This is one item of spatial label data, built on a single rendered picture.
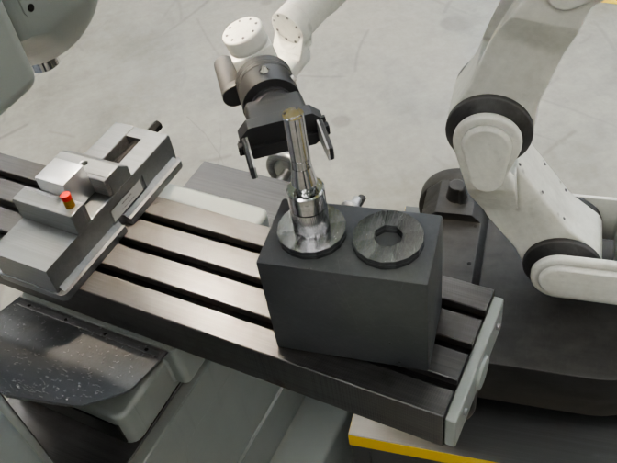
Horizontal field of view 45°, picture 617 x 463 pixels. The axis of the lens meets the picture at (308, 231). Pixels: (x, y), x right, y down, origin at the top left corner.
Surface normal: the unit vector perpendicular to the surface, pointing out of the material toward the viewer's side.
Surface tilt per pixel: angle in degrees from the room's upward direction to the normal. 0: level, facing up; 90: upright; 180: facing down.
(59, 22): 108
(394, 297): 90
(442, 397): 0
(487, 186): 90
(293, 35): 101
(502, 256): 0
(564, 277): 90
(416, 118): 0
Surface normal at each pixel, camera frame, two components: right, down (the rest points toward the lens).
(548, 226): -0.26, 0.72
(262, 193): -0.12, -0.69
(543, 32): -0.26, 0.93
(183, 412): 0.89, 0.25
